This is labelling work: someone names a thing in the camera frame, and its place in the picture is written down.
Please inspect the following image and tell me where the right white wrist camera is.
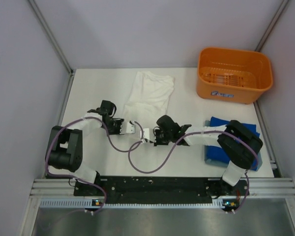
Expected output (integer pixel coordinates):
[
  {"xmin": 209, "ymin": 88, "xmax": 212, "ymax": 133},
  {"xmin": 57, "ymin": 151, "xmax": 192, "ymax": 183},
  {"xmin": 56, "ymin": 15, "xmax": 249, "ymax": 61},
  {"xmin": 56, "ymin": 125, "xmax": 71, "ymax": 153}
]
[{"xmin": 140, "ymin": 128, "xmax": 155, "ymax": 144}]

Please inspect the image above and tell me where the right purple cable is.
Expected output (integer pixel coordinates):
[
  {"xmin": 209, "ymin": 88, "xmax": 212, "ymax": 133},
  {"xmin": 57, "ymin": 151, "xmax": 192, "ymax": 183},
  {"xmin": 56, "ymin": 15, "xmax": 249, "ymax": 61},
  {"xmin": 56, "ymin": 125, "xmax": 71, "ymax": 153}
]
[{"xmin": 128, "ymin": 130, "xmax": 260, "ymax": 213}]

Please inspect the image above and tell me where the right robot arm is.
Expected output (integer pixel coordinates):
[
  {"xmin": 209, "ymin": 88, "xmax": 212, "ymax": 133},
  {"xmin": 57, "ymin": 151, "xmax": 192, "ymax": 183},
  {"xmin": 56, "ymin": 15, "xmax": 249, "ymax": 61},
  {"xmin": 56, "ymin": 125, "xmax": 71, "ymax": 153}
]
[{"xmin": 154, "ymin": 115, "xmax": 263, "ymax": 195}]

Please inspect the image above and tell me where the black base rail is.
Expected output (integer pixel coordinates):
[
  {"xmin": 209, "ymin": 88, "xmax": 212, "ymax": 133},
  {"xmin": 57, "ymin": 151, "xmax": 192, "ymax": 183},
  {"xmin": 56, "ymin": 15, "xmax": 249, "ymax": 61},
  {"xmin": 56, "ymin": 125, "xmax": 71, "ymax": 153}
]
[{"xmin": 74, "ymin": 176, "xmax": 248, "ymax": 204}]

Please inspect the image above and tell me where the purple cable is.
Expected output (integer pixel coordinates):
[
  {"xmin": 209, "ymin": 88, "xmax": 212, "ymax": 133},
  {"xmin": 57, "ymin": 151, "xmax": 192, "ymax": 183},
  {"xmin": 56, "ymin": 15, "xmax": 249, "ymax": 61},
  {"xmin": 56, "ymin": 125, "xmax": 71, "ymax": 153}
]
[
  {"xmin": 44, "ymin": 118, "xmax": 138, "ymax": 213},
  {"xmin": 128, "ymin": 130, "xmax": 260, "ymax": 213}
]

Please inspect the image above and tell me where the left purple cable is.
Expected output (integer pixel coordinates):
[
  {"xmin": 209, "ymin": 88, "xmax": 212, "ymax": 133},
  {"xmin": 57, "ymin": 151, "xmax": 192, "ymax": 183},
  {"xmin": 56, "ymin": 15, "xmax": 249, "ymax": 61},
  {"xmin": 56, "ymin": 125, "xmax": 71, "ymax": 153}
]
[{"xmin": 44, "ymin": 118, "xmax": 138, "ymax": 213}]

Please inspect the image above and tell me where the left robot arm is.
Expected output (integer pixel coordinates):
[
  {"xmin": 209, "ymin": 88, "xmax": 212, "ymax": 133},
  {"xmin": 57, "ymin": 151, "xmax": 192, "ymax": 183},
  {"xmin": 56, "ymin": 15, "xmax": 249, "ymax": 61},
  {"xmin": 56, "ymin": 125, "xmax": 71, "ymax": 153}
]
[{"xmin": 45, "ymin": 100, "xmax": 124, "ymax": 195}]

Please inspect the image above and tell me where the white slotted cable duct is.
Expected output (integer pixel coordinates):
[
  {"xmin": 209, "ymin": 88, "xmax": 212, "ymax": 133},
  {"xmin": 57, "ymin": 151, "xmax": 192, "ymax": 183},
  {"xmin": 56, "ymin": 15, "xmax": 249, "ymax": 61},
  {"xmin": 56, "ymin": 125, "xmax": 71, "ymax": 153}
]
[{"xmin": 39, "ymin": 198, "xmax": 239, "ymax": 209}]

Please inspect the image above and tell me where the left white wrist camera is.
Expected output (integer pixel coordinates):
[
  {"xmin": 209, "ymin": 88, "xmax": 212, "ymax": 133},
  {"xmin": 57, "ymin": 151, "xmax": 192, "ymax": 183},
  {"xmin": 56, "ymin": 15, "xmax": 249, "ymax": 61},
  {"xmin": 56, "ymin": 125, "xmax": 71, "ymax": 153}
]
[{"xmin": 120, "ymin": 120, "xmax": 136, "ymax": 135}]

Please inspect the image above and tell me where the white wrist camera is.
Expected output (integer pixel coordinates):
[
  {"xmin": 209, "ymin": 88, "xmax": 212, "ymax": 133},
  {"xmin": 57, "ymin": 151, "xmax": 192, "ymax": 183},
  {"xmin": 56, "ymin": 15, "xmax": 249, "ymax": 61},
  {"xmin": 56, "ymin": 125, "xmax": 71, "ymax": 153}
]
[
  {"xmin": 120, "ymin": 120, "xmax": 136, "ymax": 135},
  {"xmin": 140, "ymin": 128, "xmax": 155, "ymax": 144}
]

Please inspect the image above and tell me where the orange plastic basket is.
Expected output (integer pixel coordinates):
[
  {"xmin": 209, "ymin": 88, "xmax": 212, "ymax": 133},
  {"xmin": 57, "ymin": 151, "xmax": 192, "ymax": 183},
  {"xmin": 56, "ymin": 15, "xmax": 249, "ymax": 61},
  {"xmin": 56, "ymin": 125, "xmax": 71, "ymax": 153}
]
[{"xmin": 196, "ymin": 47, "xmax": 273, "ymax": 104}]

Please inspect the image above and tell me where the white floral t shirt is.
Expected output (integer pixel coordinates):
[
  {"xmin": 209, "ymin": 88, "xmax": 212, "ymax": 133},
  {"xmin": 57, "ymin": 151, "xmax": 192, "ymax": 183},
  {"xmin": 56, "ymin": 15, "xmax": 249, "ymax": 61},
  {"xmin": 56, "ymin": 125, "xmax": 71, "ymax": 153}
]
[{"xmin": 122, "ymin": 71, "xmax": 175, "ymax": 128}]

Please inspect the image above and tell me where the aluminium corner post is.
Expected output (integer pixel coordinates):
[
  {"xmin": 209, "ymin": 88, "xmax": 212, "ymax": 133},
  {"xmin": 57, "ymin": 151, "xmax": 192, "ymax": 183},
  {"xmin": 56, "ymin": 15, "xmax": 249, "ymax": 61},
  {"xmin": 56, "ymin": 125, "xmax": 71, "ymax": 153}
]
[
  {"xmin": 27, "ymin": 0, "xmax": 74, "ymax": 75},
  {"xmin": 254, "ymin": 0, "xmax": 291, "ymax": 52}
]

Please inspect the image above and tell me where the right aluminium corner post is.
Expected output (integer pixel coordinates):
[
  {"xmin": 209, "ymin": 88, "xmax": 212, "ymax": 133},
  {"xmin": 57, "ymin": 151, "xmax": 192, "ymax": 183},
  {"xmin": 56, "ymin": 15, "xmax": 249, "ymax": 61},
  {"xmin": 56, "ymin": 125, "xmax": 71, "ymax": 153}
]
[{"xmin": 254, "ymin": 0, "xmax": 291, "ymax": 52}]

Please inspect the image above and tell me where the left aluminium corner post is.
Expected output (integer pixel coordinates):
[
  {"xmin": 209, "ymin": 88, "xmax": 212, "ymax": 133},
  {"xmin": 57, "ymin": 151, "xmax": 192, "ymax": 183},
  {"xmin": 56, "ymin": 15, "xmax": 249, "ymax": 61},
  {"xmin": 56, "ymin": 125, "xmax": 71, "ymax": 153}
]
[{"xmin": 27, "ymin": 0, "xmax": 74, "ymax": 75}]

